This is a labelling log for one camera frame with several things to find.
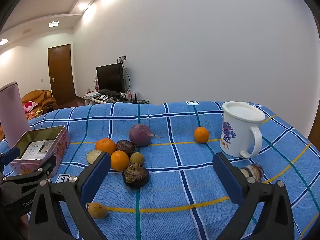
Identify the pink tumbler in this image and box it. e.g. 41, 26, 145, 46
0, 81, 32, 148

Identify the dark brown water chestnut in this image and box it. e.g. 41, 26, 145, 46
116, 140, 136, 155

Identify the black television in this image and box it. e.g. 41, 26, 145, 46
96, 63, 125, 93

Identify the pink floral cushion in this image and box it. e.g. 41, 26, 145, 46
23, 101, 39, 113

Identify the brown wooden door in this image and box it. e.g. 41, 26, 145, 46
47, 44, 76, 105

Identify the orange leather armchair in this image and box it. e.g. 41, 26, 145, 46
21, 89, 58, 112

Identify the yellowish brown longan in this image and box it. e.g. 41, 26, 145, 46
87, 203, 109, 219

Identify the black power cable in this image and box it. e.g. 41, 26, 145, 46
122, 60, 131, 93

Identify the white mug lid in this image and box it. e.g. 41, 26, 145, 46
222, 101, 266, 124

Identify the blue plaid blanket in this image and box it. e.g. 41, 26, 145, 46
0, 101, 320, 240

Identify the white television stand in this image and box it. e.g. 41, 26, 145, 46
83, 94, 150, 105

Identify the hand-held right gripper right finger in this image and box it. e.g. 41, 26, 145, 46
212, 152, 295, 240

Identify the greenish brown longan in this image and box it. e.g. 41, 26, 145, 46
130, 152, 145, 166

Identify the pink floral tin box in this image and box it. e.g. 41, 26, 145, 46
9, 125, 71, 178

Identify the white printed mug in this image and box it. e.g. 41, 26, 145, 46
220, 101, 266, 158

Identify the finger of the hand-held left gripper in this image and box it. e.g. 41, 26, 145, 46
0, 147, 20, 167
0, 155, 57, 200

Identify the purple radish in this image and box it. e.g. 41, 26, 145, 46
128, 124, 162, 147

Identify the small orange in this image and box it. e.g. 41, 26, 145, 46
194, 127, 210, 143

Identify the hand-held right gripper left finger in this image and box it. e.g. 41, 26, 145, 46
29, 152, 112, 240

